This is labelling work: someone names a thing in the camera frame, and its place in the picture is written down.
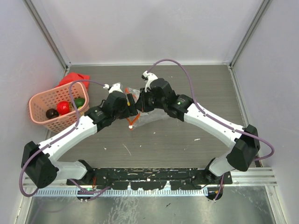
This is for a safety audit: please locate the dark green toy avocado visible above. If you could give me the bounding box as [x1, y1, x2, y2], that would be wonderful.
[74, 98, 85, 108]

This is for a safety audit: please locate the clear zip top bag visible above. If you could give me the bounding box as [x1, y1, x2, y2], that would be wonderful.
[124, 87, 169, 130]

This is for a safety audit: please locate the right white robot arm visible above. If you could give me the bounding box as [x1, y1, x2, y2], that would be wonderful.
[136, 77, 260, 184]

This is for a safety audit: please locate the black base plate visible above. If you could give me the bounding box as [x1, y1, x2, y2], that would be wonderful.
[75, 168, 221, 190]

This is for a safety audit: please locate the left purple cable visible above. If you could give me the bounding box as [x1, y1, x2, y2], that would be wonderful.
[19, 80, 110, 198]

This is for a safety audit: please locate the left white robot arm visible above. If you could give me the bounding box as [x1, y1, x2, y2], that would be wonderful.
[21, 91, 138, 189]

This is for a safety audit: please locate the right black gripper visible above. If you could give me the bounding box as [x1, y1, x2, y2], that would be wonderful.
[135, 87, 166, 113]

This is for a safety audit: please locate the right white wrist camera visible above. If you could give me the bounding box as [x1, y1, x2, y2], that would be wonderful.
[141, 70, 158, 92]

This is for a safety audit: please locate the red cloth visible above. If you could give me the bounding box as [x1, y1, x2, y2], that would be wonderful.
[57, 72, 90, 87]

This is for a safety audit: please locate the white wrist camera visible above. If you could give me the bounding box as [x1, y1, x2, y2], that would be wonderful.
[103, 83, 123, 93]
[141, 70, 158, 92]

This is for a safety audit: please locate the dark brown toy fruit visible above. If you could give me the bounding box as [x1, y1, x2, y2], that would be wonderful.
[46, 108, 59, 119]

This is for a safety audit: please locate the red toy apple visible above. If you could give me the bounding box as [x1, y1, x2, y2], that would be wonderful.
[56, 101, 71, 115]

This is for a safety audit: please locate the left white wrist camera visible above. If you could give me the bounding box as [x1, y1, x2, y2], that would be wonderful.
[103, 83, 123, 93]

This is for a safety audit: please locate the white slotted cable duct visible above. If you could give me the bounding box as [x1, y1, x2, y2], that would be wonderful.
[34, 187, 208, 197]

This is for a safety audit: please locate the pink plastic basket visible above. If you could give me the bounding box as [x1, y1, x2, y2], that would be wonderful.
[28, 82, 89, 133]

